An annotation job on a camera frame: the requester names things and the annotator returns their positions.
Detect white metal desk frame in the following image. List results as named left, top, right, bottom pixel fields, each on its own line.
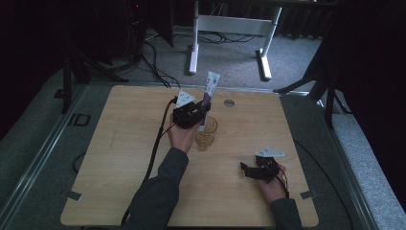
left=187, top=0, right=283, bottom=81

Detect thin black cable loop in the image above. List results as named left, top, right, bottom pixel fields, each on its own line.
left=72, top=150, right=87, bottom=174

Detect person's right hand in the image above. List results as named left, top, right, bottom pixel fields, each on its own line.
left=255, top=164, right=288, bottom=205

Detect long thin black cable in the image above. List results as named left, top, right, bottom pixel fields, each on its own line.
left=292, top=139, right=355, bottom=230

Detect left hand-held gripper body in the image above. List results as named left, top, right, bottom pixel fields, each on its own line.
left=171, top=89, right=205, bottom=130

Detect black tripod stand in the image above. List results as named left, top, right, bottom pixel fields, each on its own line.
left=273, top=47, right=352, bottom=130
left=53, top=28, right=130, bottom=115

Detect grey tape strip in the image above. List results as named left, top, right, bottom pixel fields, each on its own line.
left=59, top=190, right=82, bottom=202
left=300, top=190, right=320, bottom=200

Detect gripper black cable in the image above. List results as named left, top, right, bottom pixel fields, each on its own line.
left=120, top=96, right=179, bottom=227
left=275, top=165, right=291, bottom=199

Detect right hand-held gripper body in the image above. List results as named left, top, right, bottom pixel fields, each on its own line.
left=254, top=146, right=285, bottom=184

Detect black rectangular bracket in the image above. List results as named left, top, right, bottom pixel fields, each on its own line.
left=67, top=112, right=92, bottom=127

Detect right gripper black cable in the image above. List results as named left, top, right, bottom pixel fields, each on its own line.
left=275, top=165, right=291, bottom=199

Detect white and purple toothpaste tube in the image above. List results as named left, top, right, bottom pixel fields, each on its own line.
left=197, top=71, right=222, bottom=132

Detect black floor cables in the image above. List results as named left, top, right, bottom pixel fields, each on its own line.
left=127, top=32, right=257, bottom=89

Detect dark computer tower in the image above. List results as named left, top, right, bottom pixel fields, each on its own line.
left=125, top=0, right=148, bottom=61

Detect amber glass cup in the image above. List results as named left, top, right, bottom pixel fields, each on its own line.
left=194, top=116, right=219, bottom=152

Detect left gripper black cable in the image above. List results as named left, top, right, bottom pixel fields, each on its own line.
left=120, top=96, right=179, bottom=227

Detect person's left hand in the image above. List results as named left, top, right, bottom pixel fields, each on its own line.
left=167, top=114, right=205, bottom=155

